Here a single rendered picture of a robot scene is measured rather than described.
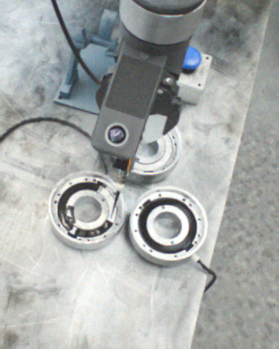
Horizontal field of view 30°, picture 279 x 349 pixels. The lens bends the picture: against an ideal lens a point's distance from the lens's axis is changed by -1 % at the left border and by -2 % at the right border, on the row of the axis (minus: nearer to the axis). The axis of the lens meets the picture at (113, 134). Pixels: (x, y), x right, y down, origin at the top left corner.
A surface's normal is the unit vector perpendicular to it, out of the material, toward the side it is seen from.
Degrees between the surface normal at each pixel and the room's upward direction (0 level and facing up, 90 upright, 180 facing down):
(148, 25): 90
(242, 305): 0
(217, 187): 0
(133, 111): 28
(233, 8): 0
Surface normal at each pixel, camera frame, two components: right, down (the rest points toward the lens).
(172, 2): 0.03, 0.87
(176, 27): 0.24, 0.86
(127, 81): -0.04, -0.03
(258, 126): 0.07, -0.49
